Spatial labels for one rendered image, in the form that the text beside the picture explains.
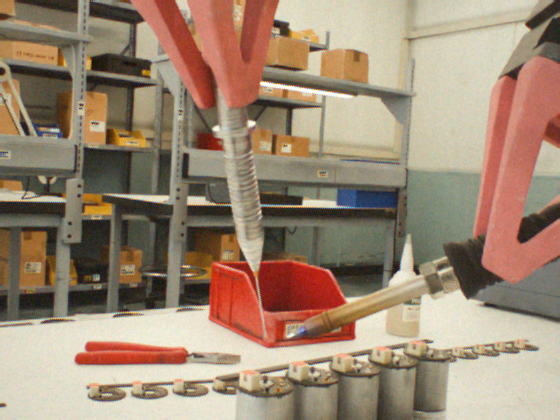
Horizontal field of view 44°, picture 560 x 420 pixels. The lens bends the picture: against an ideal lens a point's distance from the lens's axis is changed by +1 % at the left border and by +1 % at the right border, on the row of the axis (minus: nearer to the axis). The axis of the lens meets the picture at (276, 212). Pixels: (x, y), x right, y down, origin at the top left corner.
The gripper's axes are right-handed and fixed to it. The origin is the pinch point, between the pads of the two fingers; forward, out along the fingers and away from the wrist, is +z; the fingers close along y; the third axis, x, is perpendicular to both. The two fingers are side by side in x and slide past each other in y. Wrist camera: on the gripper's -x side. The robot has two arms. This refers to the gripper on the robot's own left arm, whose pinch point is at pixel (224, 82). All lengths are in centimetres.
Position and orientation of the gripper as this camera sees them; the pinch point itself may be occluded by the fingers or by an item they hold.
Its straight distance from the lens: 25.2
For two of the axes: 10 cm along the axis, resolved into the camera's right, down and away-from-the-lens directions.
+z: 1.2, 9.4, 3.1
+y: -8.3, -0.7, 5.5
